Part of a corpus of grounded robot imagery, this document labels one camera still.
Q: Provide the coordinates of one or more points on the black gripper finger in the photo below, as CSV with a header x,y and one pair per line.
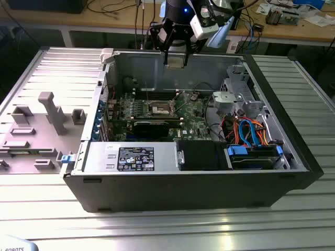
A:
x,y
186,56
165,56

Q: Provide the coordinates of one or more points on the silver CPU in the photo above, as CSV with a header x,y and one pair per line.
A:
x,y
175,64

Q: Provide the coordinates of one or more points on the metal locking lever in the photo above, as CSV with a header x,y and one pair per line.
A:
x,y
180,105
147,96

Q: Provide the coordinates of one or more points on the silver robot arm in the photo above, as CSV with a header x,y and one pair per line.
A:
x,y
178,41

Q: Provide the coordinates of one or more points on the CPU socket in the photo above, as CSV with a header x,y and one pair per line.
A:
x,y
159,109

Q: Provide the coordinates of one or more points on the CPU cooler heat sink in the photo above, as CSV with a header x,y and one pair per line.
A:
x,y
273,16

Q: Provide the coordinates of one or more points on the silver coin battery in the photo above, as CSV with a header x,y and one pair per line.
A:
x,y
193,97

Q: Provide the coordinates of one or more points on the grey metal drive cage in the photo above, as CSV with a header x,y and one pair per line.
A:
x,y
225,100

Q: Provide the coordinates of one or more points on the black upright box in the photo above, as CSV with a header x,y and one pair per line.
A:
x,y
237,15

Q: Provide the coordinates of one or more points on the green motherboard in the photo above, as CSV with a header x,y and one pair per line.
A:
x,y
193,117

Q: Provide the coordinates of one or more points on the wooden desk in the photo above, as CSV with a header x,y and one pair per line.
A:
x,y
104,18

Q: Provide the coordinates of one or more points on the black graphics card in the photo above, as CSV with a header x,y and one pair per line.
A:
x,y
150,129

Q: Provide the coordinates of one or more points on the small black device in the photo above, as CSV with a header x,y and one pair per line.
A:
x,y
258,27

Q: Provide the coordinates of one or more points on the black plastic drive shroud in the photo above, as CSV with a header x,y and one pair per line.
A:
x,y
199,155

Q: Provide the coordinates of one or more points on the grey metal component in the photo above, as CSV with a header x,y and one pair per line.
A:
x,y
290,18

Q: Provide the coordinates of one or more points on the silver power supply unit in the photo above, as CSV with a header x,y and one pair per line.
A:
x,y
99,157

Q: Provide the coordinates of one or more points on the hard disk in blue carrier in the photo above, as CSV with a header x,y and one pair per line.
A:
x,y
251,163

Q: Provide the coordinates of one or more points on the black desktop computer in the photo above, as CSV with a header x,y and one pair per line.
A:
x,y
47,6

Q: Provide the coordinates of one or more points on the blue box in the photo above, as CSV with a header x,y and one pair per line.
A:
x,y
308,2

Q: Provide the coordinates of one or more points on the white paper sheet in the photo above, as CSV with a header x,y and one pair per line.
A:
x,y
318,20

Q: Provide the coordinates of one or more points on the black PC case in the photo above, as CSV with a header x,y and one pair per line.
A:
x,y
170,193

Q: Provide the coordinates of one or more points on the blue plastic clip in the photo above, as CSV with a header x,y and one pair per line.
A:
x,y
66,158

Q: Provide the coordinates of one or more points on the grey parts rack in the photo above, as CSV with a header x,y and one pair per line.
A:
x,y
39,146

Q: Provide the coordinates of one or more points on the green RAM stick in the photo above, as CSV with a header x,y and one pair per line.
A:
x,y
18,152

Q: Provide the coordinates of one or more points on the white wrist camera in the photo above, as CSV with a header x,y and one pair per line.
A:
x,y
202,26

